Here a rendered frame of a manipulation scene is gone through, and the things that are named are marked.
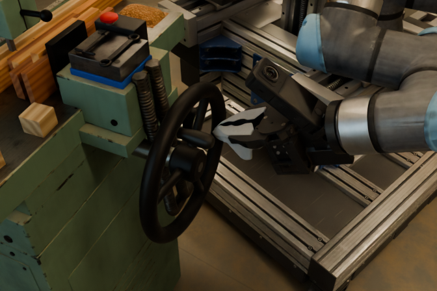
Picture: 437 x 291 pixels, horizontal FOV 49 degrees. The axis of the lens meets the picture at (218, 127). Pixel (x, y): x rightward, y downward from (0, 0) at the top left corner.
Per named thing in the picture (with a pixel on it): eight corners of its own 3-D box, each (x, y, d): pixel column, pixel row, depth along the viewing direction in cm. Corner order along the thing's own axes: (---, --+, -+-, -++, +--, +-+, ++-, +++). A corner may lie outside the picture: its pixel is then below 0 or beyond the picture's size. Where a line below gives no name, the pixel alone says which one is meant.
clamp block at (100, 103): (131, 139, 79) (123, 96, 73) (64, 117, 83) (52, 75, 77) (173, 90, 89) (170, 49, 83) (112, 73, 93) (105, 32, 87)
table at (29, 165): (42, 260, 65) (31, 233, 61) (-113, 189, 75) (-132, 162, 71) (224, 45, 106) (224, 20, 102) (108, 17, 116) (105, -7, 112)
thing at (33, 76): (37, 107, 80) (26, 74, 76) (30, 105, 81) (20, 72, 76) (118, 37, 97) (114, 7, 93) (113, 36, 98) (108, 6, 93)
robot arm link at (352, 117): (361, 120, 55) (377, 78, 60) (325, 124, 58) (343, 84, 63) (381, 166, 59) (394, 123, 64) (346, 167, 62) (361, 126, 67)
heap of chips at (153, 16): (153, 28, 100) (152, 20, 99) (112, 18, 103) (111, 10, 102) (169, 13, 105) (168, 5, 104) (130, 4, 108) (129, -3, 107)
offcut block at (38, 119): (38, 117, 78) (33, 101, 76) (58, 123, 77) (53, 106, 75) (23, 132, 76) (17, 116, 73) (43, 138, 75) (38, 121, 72)
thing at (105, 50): (123, 89, 74) (118, 60, 70) (65, 73, 77) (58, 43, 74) (164, 48, 83) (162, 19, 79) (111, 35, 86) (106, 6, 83)
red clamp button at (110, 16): (112, 26, 78) (110, 20, 77) (96, 22, 79) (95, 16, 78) (121, 17, 80) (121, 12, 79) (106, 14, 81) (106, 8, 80)
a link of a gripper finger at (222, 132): (219, 167, 75) (269, 164, 69) (201, 139, 72) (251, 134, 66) (227, 152, 77) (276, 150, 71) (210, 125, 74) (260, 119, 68)
